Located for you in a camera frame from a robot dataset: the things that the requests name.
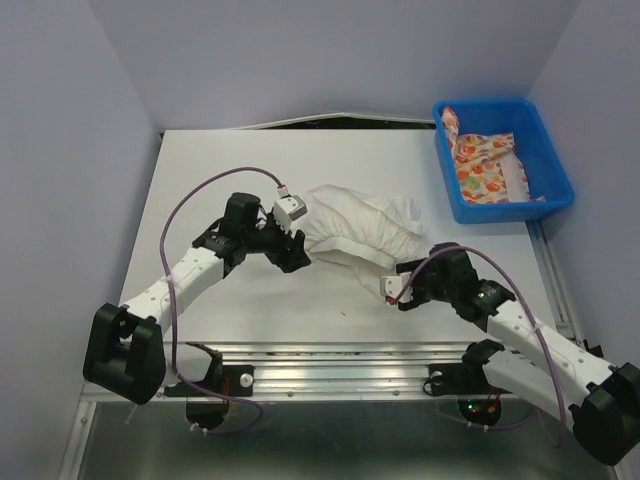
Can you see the aluminium rail frame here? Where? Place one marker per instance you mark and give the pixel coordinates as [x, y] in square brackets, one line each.
[340, 371]

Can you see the white ruffled skirt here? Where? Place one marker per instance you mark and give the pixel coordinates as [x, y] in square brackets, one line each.
[367, 235]

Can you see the orange floral patterned skirt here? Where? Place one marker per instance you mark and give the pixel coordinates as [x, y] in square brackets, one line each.
[487, 167]

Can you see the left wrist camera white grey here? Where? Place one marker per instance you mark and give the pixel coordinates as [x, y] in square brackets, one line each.
[287, 210]

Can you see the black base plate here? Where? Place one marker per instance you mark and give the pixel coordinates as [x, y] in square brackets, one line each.
[231, 380]
[458, 378]

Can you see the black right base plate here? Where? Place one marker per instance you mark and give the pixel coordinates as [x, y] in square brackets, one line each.
[458, 378]

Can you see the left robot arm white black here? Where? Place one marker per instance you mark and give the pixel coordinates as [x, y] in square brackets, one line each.
[126, 353]

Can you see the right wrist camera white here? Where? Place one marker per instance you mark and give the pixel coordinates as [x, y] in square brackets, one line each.
[396, 288]

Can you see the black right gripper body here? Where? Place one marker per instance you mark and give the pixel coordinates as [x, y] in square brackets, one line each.
[426, 285]

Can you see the blue plastic bin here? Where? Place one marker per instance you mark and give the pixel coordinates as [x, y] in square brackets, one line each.
[534, 148]

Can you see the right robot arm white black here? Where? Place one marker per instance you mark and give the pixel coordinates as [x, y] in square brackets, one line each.
[597, 401]

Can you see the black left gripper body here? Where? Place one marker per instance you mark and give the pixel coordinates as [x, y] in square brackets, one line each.
[271, 240]

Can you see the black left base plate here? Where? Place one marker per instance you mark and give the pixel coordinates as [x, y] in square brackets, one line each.
[231, 380]

